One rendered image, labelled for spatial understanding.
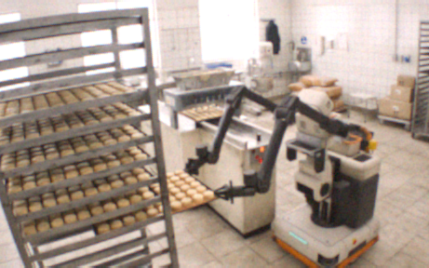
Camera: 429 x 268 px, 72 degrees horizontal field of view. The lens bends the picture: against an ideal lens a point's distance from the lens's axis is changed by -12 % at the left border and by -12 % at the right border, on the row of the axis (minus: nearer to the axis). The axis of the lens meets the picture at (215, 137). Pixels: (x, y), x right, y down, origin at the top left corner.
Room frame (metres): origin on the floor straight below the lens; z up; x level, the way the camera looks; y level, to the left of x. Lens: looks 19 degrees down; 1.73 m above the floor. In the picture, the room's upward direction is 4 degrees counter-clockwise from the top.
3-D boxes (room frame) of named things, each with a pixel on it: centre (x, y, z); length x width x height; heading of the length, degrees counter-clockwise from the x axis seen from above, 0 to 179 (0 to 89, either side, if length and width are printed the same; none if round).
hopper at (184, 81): (3.12, 0.07, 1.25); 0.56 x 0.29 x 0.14; 118
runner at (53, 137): (1.09, 0.50, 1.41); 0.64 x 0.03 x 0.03; 121
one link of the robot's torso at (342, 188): (1.98, -0.73, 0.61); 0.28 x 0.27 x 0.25; 31
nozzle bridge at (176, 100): (3.12, 0.07, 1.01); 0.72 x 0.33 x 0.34; 118
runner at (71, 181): (1.09, 0.50, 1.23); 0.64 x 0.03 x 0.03; 121
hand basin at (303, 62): (7.26, -2.02, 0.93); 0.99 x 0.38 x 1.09; 30
